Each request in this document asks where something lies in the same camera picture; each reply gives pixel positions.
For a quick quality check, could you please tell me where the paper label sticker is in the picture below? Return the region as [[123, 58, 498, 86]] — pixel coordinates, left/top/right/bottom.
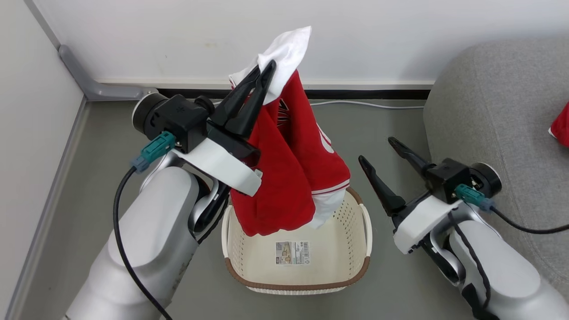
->
[[276, 241, 310, 266]]

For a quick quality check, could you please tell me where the dark baseboard strip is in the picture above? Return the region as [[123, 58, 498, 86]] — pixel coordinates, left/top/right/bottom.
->
[[158, 89, 432, 100]]

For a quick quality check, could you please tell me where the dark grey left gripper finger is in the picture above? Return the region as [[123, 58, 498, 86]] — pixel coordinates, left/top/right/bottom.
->
[[208, 65, 264, 128], [230, 60, 277, 136]]

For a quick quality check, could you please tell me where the grey fabric sofa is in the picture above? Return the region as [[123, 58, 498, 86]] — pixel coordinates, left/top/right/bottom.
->
[[422, 38, 569, 298]]

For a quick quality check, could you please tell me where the teal cable connector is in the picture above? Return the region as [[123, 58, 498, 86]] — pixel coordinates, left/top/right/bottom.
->
[[454, 184, 495, 212], [131, 131, 176, 173]]

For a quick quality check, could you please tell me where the cream plastic laundry basket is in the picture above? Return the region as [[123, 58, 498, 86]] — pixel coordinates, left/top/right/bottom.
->
[[221, 187, 373, 295]]

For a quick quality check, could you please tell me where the teal left cable connector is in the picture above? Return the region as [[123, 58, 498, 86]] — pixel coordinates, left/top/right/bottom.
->
[[131, 131, 176, 173]]

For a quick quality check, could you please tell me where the thin white floor cable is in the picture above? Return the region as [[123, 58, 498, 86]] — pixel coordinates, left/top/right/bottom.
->
[[309, 100, 425, 110]]

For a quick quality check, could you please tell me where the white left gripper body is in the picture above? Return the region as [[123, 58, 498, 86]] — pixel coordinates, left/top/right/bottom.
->
[[171, 121, 264, 197]]

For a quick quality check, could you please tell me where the teal right cable connector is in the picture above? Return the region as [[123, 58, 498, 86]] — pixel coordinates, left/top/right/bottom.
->
[[454, 184, 495, 212]]

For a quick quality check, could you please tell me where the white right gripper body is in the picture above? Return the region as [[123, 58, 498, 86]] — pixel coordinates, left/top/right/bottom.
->
[[391, 193, 464, 255]]

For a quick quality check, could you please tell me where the red and white jersey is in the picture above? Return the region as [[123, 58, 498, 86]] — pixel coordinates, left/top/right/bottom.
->
[[229, 26, 352, 237]]

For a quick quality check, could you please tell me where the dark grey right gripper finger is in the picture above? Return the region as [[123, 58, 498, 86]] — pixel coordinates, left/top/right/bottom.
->
[[388, 137, 436, 179], [358, 156, 406, 216]]

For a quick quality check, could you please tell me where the red garment with white trim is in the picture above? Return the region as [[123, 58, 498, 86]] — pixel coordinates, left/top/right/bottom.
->
[[549, 102, 569, 148]]

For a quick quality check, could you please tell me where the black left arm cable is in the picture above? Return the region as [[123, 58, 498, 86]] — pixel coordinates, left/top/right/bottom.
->
[[113, 167, 174, 320]]

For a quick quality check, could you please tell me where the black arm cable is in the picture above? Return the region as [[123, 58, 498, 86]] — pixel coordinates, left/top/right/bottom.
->
[[113, 167, 174, 320], [489, 207, 569, 235]]

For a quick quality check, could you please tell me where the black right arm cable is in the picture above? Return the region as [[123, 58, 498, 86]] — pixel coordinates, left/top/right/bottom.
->
[[489, 207, 569, 235]]

